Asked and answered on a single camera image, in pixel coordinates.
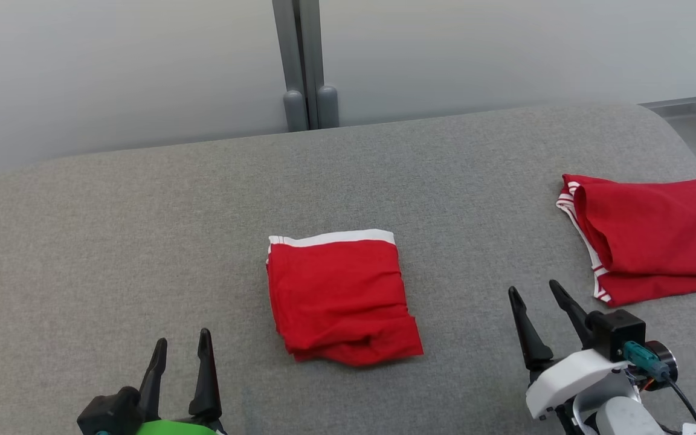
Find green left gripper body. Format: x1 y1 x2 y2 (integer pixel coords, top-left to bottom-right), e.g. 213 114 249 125
134 419 228 435

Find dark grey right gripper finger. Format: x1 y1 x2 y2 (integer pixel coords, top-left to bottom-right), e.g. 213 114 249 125
508 286 554 370
549 279 595 348

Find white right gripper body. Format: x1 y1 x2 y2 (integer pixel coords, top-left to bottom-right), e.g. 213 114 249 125
525 347 630 421

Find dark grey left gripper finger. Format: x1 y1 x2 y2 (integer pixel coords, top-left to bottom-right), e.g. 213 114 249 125
138 338 168 421
189 328 223 421

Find red basketball jersey white sleeves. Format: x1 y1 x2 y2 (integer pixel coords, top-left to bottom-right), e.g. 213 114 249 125
556 174 696 307

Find red shorts white trim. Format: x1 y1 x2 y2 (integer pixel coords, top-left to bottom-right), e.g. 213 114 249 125
266 230 424 367

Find teal right camera connector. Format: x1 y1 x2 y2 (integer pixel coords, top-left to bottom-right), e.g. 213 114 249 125
622 341 670 381

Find grey metal partition post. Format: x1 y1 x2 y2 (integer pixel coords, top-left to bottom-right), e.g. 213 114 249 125
272 0 340 132

